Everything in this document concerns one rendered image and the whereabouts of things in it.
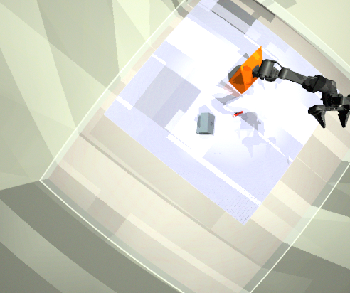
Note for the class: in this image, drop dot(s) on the grey sloped panel with hole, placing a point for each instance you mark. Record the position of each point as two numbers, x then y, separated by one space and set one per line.
205 123

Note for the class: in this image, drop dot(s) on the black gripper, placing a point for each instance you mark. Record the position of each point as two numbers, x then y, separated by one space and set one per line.
319 111

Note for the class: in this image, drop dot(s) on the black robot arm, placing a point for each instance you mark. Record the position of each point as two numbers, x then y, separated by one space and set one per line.
312 84

